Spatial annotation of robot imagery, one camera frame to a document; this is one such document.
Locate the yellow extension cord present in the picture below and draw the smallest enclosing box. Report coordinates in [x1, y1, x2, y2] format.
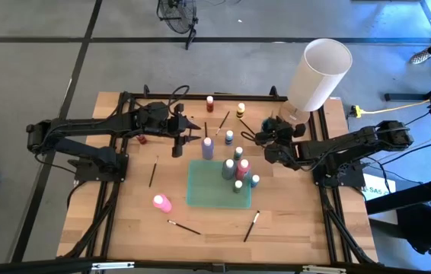
[350, 86, 431, 119]

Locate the white printed sign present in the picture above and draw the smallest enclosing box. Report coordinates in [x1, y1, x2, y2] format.
[362, 174, 397, 202]

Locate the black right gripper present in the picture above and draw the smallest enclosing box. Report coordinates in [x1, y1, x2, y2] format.
[255, 116, 307, 145]

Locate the teal plastic tray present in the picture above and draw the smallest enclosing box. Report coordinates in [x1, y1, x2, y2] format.
[186, 159, 253, 209]

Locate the black floor fan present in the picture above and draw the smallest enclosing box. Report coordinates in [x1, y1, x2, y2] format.
[156, 0, 200, 51]

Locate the white shade table lamp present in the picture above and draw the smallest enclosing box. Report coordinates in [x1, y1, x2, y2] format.
[278, 37, 353, 126]

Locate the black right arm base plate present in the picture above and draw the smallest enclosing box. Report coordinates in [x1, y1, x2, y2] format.
[312, 158, 367, 188]

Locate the large purple paint bottle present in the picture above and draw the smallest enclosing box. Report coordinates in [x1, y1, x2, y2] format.
[201, 136, 216, 161]

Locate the large red paint bottle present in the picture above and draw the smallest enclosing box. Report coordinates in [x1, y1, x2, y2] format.
[235, 158, 251, 181]

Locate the person's shoe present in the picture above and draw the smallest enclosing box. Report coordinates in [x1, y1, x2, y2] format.
[409, 48, 431, 65]

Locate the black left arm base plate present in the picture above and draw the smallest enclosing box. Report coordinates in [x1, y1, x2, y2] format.
[72, 151, 129, 182]

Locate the large pink paint bottle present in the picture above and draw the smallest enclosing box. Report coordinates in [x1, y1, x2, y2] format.
[152, 193, 173, 213]

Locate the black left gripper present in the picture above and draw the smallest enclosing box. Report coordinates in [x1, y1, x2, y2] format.
[141, 101, 202, 158]

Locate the silver rail bracket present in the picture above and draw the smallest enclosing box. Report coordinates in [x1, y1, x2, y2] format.
[302, 265, 348, 274]
[91, 261, 136, 271]

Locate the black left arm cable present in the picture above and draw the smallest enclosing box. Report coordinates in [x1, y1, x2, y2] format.
[116, 84, 190, 115]

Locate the large grey paint bottle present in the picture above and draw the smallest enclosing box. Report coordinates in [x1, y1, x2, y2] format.
[221, 158, 238, 181]

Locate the black camera rail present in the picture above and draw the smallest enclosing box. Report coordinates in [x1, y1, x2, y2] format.
[0, 256, 431, 274]

